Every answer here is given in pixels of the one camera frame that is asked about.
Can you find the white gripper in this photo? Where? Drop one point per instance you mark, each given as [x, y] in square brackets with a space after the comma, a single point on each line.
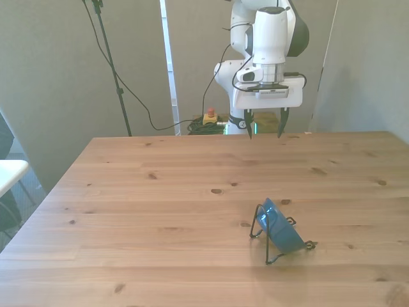
[294, 94]

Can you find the blue bowl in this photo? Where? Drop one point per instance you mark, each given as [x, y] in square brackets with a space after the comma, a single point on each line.
[284, 233]

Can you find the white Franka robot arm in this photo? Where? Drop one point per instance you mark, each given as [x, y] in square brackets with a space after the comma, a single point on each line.
[270, 35]

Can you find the yellow emergency stop button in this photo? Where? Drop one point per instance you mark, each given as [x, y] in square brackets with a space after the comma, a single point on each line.
[210, 119]

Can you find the white side table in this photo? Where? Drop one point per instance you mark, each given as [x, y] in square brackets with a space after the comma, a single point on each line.
[11, 172]

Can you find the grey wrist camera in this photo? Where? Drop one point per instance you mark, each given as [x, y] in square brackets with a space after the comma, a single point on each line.
[274, 93]

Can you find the white vertical post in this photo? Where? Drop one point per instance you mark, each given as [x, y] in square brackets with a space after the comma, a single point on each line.
[169, 64]

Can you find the black camera stand pole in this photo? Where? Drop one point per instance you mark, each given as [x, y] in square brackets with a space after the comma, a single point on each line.
[119, 91]

